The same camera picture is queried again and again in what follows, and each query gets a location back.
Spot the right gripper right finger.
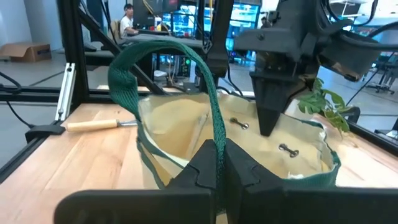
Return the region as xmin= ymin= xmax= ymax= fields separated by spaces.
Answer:
xmin=224 ymin=138 xmax=398 ymax=224

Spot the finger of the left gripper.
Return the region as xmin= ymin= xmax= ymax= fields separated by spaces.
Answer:
xmin=249 ymin=71 xmax=312 ymax=138

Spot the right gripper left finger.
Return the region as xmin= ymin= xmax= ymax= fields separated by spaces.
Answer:
xmin=53 ymin=139 xmax=218 ymax=224

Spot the cream green canvas gardening bag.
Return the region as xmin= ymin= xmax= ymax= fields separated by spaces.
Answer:
xmin=107 ymin=40 xmax=342 ymax=216

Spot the wooden handled hand rake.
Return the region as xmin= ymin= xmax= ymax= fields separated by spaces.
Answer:
xmin=65 ymin=118 xmax=139 ymax=133

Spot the blue lit monitor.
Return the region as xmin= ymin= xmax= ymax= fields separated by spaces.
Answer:
xmin=229 ymin=2 xmax=261 ymax=40
xmin=162 ymin=11 xmax=200 ymax=37

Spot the green potted plant white pot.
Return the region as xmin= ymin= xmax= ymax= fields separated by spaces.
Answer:
xmin=297 ymin=77 xmax=353 ymax=134

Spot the black office chair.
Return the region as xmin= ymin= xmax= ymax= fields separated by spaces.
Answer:
xmin=366 ymin=52 xmax=398 ymax=95

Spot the grey office desk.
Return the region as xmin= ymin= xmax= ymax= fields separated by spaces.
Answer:
xmin=85 ymin=32 xmax=205 ymax=67

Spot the silver aluminium bar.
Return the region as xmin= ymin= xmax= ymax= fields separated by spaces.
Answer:
xmin=55 ymin=62 xmax=76 ymax=122

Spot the seated person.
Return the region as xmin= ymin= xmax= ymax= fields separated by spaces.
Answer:
xmin=119 ymin=3 xmax=140 ymax=39

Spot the cardboard box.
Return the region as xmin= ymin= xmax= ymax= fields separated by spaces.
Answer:
xmin=0 ymin=42 xmax=52 ymax=63

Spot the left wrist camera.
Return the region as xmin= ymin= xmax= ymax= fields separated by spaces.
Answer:
xmin=320 ymin=29 xmax=384 ymax=83

